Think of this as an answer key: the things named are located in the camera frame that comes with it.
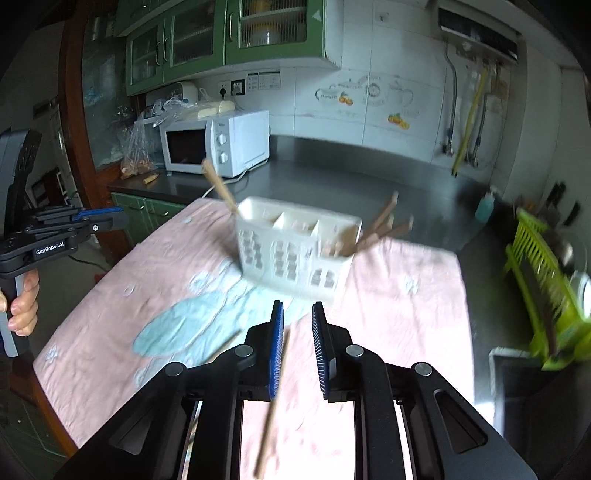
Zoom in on clear plastic bag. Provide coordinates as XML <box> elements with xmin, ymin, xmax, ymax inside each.
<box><xmin>117</xmin><ymin>99</ymin><xmax>204</xmax><ymax>181</ymax></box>

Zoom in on person's left hand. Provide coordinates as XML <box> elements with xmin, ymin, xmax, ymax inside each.
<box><xmin>0</xmin><ymin>268</ymin><xmax>40</xmax><ymax>337</ymax></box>

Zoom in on white microwave oven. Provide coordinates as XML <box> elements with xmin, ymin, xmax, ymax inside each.
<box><xmin>159</xmin><ymin>110</ymin><xmax>271</xmax><ymax>179</ymax></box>

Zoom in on dark wooden chopstick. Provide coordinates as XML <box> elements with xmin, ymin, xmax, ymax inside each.
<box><xmin>358</xmin><ymin>219</ymin><xmax>415</xmax><ymax>252</ymax></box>
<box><xmin>369</xmin><ymin>191</ymin><xmax>399</xmax><ymax>241</ymax></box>
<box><xmin>365</xmin><ymin>212</ymin><xmax>395</xmax><ymax>245</ymax></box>

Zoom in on cream plastic chopstick holder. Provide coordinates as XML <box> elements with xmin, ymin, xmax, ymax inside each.
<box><xmin>236</xmin><ymin>196</ymin><xmax>363</xmax><ymax>303</ymax></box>

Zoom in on clear soap bottle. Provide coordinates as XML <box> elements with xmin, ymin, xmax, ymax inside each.
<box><xmin>475</xmin><ymin>186</ymin><xmax>497</xmax><ymax>223</ymax></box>

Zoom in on dark kitchen sink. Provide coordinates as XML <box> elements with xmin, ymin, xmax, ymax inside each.
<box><xmin>488</xmin><ymin>348</ymin><xmax>568</xmax><ymax>444</ymax></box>

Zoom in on green base cabinet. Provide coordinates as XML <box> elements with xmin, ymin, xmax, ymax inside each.
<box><xmin>110</xmin><ymin>191</ymin><xmax>188</xmax><ymax>252</ymax></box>

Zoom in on green plastic dish rack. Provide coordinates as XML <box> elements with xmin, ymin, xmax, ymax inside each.
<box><xmin>503</xmin><ymin>208</ymin><xmax>591</xmax><ymax>372</ymax></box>

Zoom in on white countertop appliance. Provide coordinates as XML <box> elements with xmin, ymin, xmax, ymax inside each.
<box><xmin>145</xmin><ymin>80</ymin><xmax>197</xmax><ymax>109</ymax></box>

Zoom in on wall water heater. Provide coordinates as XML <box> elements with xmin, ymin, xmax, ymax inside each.
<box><xmin>436</xmin><ymin>7</ymin><xmax>520</xmax><ymax>63</ymax></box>

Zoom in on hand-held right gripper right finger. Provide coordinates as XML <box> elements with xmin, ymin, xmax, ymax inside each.
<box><xmin>311</xmin><ymin>301</ymin><xmax>539</xmax><ymax>480</ymax></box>

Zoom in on white wall label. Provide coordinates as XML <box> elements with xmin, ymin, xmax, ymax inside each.
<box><xmin>247</xmin><ymin>71</ymin><xmax>281</xmax><ymax>92</ymax></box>

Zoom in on yellow gas hose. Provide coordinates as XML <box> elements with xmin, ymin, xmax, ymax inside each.
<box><xmin>451</xmin><ymin>69</ymin><xmax>489</xmax><ymax>178</ymax></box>

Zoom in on white microwave power cord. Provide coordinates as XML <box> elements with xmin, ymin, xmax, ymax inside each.
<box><xmin>222</xmin><ymin>159</ymin><xmax>269</xmax><ymax>185</ymax></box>

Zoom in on teapot fruit wall sticker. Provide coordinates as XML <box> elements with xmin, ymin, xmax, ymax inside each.
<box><xmin>315</xmin><ymin>76</ymin><xmax>386</xmax><ymax>108</ymax></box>

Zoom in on braided metal water hose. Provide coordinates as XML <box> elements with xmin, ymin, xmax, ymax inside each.
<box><xmin>444</xmin><ymin>41</ymin><xmax>459</xmax><ymax>155</ymax></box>
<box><xmin>471</xmin><ymin>97</ymin><xmax>488</xmax><ymax>167</ymax></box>

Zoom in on white plates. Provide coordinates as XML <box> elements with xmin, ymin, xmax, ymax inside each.
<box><xmin>569</xmin><ymin>270</ymin><xmax>591</xmax><ymax>303</ymax></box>

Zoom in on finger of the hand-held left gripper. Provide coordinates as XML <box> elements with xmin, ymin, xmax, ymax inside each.
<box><xmin>68</xmin><ymin>213</ymin><xmax>130</xmax><ymax>244</ymax></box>
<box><xmin>34</xmin><ymin>206</ymin><xmax>125</xmax><ymax>222</ymax></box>

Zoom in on pink flowered towel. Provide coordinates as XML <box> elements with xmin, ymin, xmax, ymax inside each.
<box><xmin>32</xmin><ymin>198</ymin><xmax>476</xmax><ymax>480</ymax></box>

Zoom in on green wall cabinet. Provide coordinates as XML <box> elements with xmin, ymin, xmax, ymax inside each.
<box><xmin>113</xmin><ymin>0</ymin><xmax>342</xmax><ymax>97</ymax></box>

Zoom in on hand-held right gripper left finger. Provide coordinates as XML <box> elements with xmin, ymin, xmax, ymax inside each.
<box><xmin>53</xmin><ymin>300</ymin><xmax>284</xmax><ymax>480</ymax></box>

